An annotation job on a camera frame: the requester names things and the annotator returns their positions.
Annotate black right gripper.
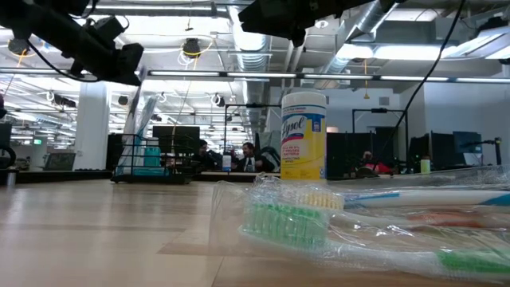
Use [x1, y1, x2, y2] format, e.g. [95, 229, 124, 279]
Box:
[237, 0, 343, 49]

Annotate orange toothbrush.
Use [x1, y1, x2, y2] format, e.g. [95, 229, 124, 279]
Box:
[346, 210, 510, 231]

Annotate white pillar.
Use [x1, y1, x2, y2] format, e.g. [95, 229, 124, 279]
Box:
[73, 81, 111, 171]

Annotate black cabinet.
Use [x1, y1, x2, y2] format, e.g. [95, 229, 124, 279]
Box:
[104, 133, 132, 172]

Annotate black computer monitor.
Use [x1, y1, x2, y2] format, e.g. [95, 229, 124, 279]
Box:
[151, 125, 202, 155]

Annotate rig overhead light bar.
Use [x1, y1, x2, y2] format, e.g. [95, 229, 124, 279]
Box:
[0, 68, 510, 84]

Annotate yellow Lysol wipes canister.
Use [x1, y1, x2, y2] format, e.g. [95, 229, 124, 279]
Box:
[280, 91, 328, 183]

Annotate person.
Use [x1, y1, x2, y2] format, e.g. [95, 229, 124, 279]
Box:
[194, 139, 221, 172]
[355, 150, 395, 179]
[233, 141, 276, 173]

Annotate dark desk monitor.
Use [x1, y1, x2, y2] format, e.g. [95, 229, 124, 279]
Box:
[453, 131, 484, 166]
[409, 133, 454, 165]

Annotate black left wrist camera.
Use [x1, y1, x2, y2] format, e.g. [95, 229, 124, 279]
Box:
[92, 15, 128, 43]

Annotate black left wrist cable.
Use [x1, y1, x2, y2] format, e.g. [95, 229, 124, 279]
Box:
[25, 39, 100, 84]

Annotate black background rig frame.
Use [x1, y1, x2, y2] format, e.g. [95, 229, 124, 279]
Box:
[351, 108, 410, 160]
[224, 103, 283, 173]

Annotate yellow hanging cord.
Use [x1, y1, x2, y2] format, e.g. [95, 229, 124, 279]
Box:
[362, 58, 371, 100]

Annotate black wire caddy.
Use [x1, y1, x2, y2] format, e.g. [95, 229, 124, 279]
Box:
[110, 133, 197, 186]

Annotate black table frame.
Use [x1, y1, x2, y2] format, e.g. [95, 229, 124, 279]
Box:
[0, 169, 282, 185]

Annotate black curved hose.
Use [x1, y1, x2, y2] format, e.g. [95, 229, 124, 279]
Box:
[0, 143, 17, 171]

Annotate black hanging cable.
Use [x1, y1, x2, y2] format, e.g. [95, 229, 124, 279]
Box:
[375, 0, 465, 161]

